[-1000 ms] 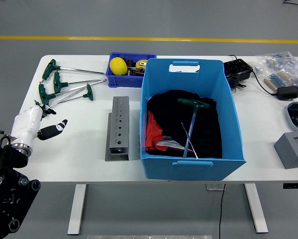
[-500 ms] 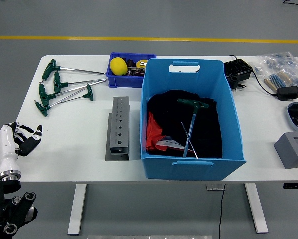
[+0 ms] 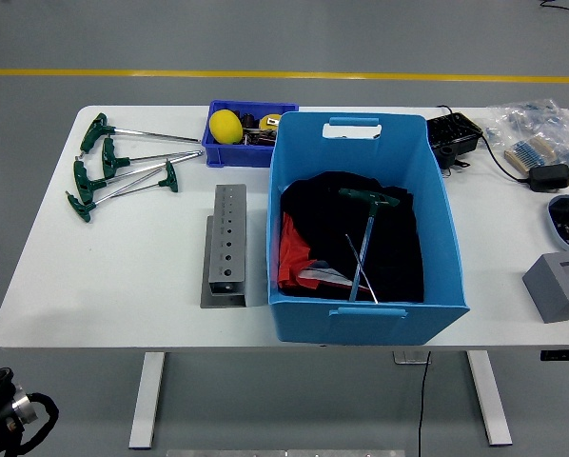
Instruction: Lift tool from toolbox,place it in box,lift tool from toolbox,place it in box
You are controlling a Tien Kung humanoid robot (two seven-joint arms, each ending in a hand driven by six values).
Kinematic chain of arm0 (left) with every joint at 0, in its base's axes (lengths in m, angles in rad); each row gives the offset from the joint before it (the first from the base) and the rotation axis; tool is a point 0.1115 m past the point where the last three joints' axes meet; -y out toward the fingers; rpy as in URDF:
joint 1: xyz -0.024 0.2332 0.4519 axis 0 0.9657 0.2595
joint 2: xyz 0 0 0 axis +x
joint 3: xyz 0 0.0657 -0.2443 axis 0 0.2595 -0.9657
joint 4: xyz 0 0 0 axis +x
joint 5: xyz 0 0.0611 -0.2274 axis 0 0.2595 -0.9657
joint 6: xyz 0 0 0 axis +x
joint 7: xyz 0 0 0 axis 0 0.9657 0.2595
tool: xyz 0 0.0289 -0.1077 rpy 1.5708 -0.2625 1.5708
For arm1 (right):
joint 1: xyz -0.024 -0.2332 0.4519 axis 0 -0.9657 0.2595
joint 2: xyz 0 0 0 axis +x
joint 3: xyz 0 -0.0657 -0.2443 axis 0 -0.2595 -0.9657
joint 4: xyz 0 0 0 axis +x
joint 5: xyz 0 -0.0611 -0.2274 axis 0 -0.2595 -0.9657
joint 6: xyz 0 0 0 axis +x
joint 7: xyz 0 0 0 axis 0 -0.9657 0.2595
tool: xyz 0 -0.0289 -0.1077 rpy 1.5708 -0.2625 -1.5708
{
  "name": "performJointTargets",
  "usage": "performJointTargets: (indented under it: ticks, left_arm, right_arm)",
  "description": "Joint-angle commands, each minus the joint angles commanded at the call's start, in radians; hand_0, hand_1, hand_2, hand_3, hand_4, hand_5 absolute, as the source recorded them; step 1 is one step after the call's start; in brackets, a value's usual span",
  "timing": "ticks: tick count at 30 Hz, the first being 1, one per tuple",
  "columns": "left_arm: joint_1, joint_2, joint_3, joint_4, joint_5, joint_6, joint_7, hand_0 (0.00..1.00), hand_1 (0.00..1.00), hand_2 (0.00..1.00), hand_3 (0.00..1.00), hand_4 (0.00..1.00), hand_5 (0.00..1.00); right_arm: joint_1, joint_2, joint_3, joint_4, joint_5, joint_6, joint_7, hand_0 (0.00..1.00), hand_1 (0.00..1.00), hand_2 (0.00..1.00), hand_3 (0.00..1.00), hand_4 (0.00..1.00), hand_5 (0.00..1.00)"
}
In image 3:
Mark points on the clear bag of blue resistors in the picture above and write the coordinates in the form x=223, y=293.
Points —
x=532, y=119

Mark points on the white cloth patch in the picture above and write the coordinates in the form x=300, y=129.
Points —
x=319, y=273

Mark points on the black charger box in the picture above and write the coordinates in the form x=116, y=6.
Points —
x=452, y=133

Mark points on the black power adapter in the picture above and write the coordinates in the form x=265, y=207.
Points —
x=548, y=177

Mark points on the yellow lemon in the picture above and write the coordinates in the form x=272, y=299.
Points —
x=226, y=126

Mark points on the grey recessed block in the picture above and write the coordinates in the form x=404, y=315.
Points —
x=551, y=290

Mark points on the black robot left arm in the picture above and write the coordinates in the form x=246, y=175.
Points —
x=4, y=409

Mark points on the black cloth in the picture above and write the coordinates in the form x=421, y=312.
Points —
x=322, y=219

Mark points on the grey parts tray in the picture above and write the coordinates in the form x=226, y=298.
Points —
x=555, y=224

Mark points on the grey metal tool holder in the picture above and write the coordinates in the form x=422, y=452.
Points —
x=227, y=247

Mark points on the black table control panel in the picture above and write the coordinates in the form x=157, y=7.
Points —
x=565, y=355

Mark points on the black cylinder spool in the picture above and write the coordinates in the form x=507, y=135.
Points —
x=249, y=119

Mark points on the red cloth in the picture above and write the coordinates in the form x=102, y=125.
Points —
x=291, y=252

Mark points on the yellow tape measure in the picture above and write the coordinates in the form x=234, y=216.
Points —
x=269, y=121

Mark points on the tan resistor tape strip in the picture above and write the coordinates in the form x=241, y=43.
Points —
x=527, y=154

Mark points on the dark brown metal parts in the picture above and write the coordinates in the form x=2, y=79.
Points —
x=260, y=138

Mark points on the small dark blue bin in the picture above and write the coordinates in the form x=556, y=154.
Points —
x=232, y=154

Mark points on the white table leg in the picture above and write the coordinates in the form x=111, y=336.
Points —
x=489, y=400
x=146, y=400

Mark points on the large light blue box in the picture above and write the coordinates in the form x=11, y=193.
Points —
x=360, y=323

